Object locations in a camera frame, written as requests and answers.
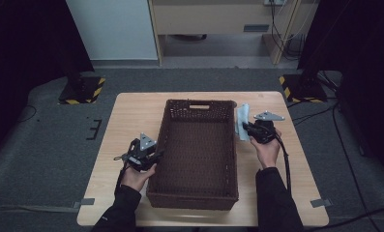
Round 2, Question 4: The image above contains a right hand-held gripper cable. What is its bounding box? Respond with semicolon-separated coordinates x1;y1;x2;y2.
274;132;293;195

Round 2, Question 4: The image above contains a hand-held gripper cable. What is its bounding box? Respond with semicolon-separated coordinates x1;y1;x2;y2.
114;156;132;195
274;132;293;195

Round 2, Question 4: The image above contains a person's right hand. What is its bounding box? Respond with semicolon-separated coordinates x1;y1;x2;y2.
250;128;282;170

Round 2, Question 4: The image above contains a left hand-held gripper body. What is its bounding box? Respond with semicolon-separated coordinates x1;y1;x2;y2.
113;132;158;172

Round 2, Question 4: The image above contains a white panel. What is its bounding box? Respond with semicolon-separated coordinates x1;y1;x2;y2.
65;0;159;62

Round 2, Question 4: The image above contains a thin black floor cable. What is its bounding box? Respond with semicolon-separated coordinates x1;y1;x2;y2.
17;103;38;124

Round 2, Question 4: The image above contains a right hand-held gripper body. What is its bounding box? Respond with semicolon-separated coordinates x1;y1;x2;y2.
251;110;286;145

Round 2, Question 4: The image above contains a light blue cloth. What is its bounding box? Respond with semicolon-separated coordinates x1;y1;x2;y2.
234;102;252;142

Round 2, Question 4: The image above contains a brown woven basket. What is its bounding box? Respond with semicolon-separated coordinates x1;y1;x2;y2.
145;99;240;212

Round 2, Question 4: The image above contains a black curtain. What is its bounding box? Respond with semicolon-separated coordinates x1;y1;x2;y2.
0;0;95;163
297;0;384;182

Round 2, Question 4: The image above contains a bundle of desk cables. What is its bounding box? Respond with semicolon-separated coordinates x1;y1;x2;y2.
269;0;308;62

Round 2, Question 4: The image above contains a striped black stand base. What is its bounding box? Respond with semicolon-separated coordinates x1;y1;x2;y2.
278;73;328;103
57;75;106;105

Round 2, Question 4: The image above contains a grey tape strip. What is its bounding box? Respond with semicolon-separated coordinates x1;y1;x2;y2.
310;198;333;209
72;197;96;209

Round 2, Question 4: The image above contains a left hand-held gripper cable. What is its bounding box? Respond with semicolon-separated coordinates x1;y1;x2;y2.
114;156;132;195

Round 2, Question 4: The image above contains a wooden background desk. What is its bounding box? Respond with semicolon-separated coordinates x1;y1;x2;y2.
147;0;303;66

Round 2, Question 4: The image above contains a person's left hand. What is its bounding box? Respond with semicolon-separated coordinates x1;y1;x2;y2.
119;162;158;193

